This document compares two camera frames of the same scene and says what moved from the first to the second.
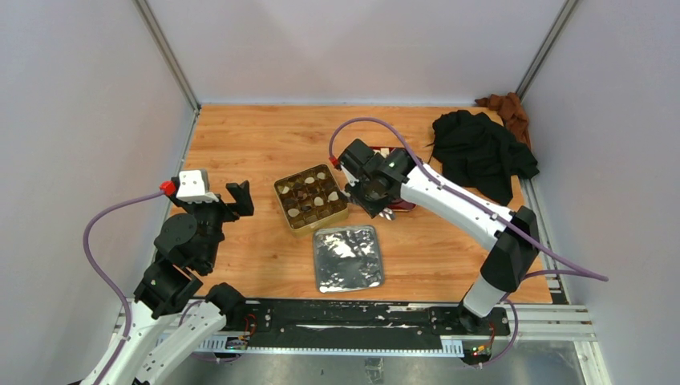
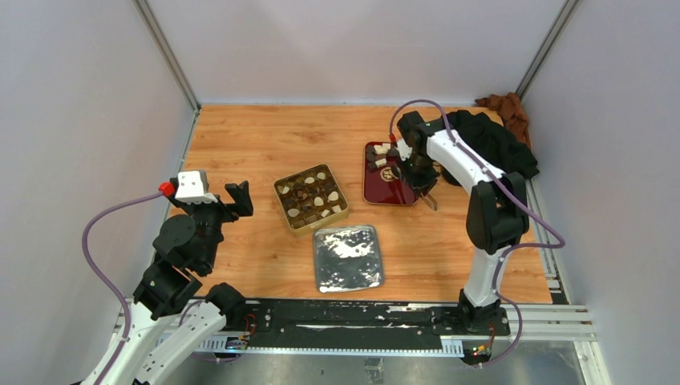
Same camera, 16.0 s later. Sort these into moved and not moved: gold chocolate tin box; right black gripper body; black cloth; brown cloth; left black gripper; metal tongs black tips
Moved: metal tongs black tips; right black gripper body
Not moved: black cloth; gold chocolate tin box; brown cloth; left black gripper
